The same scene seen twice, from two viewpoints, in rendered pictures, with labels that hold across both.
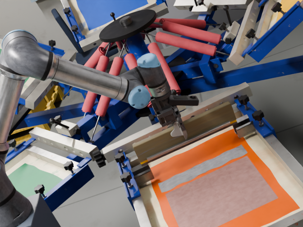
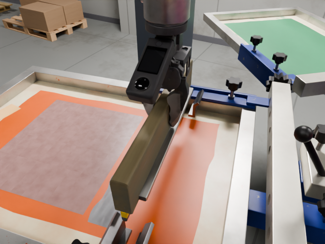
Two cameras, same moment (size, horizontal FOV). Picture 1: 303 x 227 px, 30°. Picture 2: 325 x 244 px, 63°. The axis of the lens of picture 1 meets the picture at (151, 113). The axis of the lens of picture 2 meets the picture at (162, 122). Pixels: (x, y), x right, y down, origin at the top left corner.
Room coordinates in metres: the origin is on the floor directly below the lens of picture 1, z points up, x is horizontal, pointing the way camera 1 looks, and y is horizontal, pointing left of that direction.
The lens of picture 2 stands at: (2.03, -0.49, 1.43)
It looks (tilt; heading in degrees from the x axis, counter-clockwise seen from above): 39 degrees down; 109
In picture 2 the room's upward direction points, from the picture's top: straight up
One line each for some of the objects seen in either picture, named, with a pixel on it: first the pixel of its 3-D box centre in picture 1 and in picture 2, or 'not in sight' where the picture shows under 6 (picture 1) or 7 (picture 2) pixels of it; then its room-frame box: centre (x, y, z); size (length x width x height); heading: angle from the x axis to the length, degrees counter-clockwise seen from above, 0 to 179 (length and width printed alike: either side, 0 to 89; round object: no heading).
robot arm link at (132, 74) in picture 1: (128, 84); not in sight; (1.86, 0.03, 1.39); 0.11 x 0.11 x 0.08; 7
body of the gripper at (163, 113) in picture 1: (165, 106); (167, 53); (1.89, -0.06, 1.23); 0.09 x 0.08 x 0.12; 91
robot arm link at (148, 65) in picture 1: (150, 70); not in sight; (1.89, -0.06, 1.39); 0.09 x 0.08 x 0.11; 97
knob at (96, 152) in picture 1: (102, 157); (278, 87); (2.14, 0.27, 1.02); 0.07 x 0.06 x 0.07; 1
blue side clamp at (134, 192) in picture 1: (130, 181); (203, 100); (1.93, 0.19, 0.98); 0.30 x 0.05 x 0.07; 1
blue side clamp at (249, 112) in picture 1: (256, 122); not in sight; (1.94, -0.37, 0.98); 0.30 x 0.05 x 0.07; 1
